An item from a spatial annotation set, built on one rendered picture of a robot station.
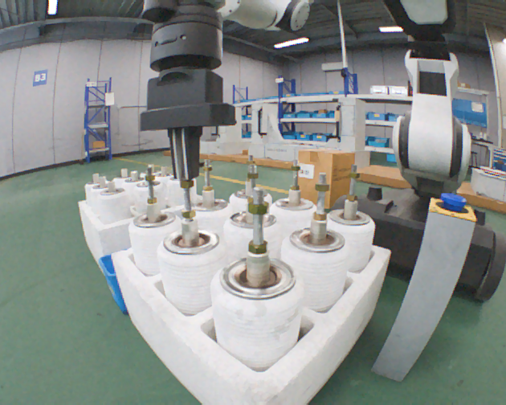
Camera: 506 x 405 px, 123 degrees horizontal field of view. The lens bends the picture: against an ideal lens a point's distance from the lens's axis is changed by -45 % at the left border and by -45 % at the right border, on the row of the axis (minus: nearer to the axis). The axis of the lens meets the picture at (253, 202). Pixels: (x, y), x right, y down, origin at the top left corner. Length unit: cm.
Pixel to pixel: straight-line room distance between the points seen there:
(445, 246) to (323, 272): 16
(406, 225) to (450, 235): 37
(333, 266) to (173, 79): 28
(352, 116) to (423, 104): 189
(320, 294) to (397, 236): 42
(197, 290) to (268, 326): 12
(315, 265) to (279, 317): 10
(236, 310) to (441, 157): 48
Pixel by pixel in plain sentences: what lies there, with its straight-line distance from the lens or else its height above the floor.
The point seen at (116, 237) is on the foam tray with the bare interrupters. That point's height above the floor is 15.
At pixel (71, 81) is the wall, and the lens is 669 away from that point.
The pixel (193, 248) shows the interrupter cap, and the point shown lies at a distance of 30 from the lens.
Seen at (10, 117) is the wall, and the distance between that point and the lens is 673.
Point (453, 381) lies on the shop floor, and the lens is 56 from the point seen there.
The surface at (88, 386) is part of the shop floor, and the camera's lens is 51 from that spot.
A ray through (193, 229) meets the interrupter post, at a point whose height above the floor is 27.
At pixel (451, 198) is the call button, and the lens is 33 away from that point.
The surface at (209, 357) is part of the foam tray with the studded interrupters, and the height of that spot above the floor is 18.
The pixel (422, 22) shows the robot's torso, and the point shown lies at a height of 73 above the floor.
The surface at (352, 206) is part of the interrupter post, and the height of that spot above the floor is 27.
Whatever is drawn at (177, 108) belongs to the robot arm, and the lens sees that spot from 27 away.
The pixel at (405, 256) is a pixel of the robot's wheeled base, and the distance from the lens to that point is 72.
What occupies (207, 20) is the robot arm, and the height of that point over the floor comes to 52.
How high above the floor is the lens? 39
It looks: 16 degrees down
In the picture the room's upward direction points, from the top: straight up
